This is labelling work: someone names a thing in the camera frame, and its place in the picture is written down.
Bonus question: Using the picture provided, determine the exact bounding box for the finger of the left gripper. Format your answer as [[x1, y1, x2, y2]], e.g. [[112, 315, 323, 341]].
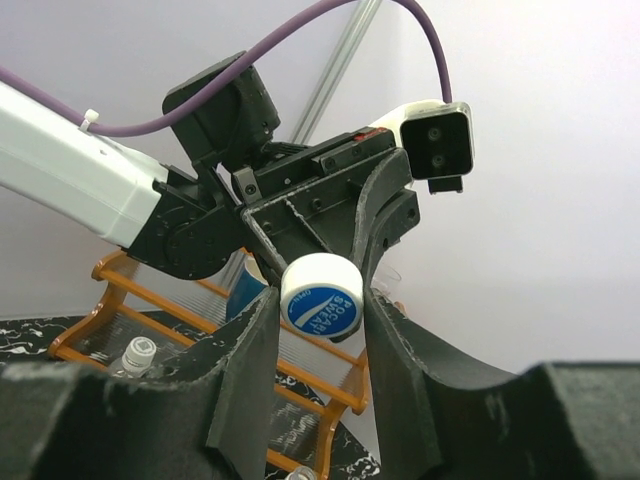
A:
[[240, 207, 300, 287], [349, 148, 411, 288]]

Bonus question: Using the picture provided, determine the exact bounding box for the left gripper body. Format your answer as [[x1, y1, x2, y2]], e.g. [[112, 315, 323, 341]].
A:
[[240, 127, 420, 272]]

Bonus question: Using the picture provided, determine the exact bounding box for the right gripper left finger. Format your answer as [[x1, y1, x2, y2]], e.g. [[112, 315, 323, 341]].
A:
[[1, 288, 279, 479]]

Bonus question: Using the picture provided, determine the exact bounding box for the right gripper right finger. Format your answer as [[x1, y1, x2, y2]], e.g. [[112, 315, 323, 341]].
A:
[[364, 291, 639, 479]]

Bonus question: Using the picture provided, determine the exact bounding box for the white bottle cap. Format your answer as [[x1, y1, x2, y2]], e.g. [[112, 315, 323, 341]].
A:
[[122, 336, 157, 374], [280, 253, 364, 341]]

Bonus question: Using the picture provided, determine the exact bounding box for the clear plastic bottle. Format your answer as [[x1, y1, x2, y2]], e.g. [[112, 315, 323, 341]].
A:
[[107, 336, 157, 378], [285, 466, 318, 480]]

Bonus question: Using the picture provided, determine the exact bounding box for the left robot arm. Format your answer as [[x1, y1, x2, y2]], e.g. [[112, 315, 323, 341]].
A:
[[1, 55, 420, 284]]

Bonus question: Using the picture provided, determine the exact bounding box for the blue ceramic mug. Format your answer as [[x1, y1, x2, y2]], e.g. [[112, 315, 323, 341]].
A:
[[225, 256, 268, 322]]

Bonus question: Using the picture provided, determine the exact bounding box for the clear drinking glass left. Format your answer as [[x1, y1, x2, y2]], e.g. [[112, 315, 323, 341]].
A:
[[371, 263, 402, 296]]

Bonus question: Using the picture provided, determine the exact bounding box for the orange wooden shelf rack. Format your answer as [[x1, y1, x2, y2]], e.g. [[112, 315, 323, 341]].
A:
[[47, 247, 381, 480]]

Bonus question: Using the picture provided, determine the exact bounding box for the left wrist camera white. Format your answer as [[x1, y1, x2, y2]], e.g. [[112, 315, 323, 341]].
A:
[[369, 99, 474, 195]]

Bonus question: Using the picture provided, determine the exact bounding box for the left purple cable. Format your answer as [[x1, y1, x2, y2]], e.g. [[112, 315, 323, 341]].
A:
[[0, 0, 454, 137]]

